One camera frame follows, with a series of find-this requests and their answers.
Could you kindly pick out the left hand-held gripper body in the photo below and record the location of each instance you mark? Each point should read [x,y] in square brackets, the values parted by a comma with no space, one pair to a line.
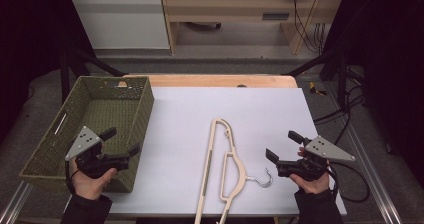
[83,142]

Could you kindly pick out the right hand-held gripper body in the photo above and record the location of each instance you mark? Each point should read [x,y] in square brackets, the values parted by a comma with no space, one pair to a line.
[325,149]

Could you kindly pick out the green woven basket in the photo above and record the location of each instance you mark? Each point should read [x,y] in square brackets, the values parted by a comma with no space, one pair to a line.
[106,114]

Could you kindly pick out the beige clothes hanger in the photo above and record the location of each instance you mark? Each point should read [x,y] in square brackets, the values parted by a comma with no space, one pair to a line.
[208,157]

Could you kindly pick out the person's right hand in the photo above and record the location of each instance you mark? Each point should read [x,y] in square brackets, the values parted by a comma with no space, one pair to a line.
[313,186]

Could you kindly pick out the person's left hand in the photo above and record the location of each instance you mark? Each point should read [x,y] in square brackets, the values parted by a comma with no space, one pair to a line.
[88,187]

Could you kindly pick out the yellow and black tool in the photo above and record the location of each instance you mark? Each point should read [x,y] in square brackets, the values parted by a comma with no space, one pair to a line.
[313,88]

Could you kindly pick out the white table sheet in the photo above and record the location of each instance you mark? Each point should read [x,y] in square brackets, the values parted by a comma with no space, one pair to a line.
[186,110]

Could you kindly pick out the black metal stand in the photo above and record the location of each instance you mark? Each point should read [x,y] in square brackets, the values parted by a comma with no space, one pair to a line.
[65,77]
[340,80]

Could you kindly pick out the wooden table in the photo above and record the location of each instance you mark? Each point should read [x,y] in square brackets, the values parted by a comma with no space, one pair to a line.
[216,80]

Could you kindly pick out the white cabinet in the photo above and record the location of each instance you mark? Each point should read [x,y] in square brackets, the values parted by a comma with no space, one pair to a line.
[123,27]

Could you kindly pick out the black curtain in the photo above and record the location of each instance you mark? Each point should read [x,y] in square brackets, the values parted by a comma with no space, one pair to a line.
[30,34]
[390,50]

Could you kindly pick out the light wooden desk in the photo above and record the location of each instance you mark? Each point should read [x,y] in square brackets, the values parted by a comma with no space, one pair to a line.
[226,7]

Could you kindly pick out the aluminium floor rail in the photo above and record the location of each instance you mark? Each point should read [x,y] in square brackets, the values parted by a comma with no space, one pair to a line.
[15,204]
[384,204]

